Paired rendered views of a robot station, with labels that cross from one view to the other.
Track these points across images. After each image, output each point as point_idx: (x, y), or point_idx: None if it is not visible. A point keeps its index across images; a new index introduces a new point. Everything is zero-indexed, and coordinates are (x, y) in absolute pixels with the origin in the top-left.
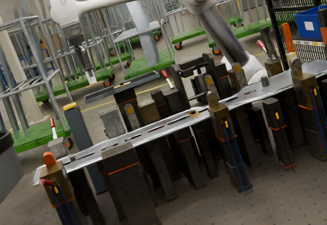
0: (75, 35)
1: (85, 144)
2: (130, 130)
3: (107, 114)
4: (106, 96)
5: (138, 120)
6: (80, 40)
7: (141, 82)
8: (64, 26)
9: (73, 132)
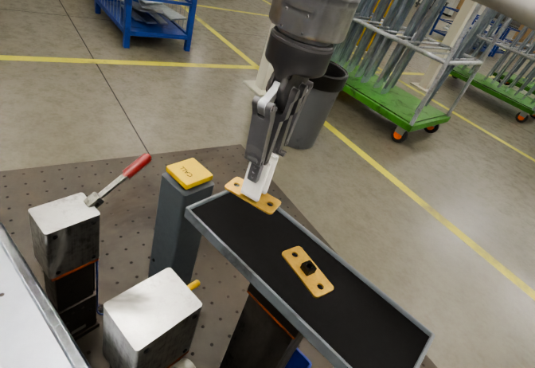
0: (290, 33)
1: (162, 254)
2: (235, 343)
3: (115, 325)
4: (227, 258)
5: (263, 360)
6: (290, 64)
7: (324, 353)
8: None
9: (158, 217)
